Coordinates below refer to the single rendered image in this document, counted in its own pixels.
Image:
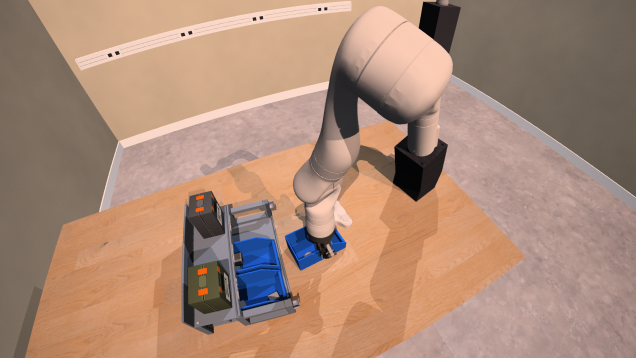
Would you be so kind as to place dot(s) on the blue bin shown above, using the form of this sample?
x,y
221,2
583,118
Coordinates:
x,y
257,253
254,287
299,244

